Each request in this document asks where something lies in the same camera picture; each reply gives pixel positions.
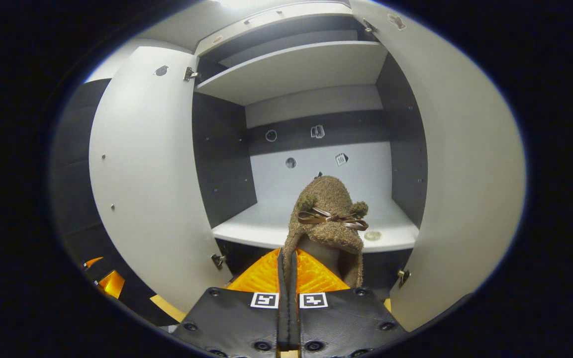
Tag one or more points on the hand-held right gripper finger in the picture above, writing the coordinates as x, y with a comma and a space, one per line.
282, 323
293, 323

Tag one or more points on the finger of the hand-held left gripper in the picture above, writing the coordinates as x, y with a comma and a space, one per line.
112, 286
93, 262

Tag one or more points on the grey shoe cabinet door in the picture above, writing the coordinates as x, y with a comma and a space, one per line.
152, 174
460, 174

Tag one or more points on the brown fuzzy shoe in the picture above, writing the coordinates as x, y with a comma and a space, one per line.
329, 199

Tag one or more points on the grey shoe cabinet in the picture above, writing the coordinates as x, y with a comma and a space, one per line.
291, 69

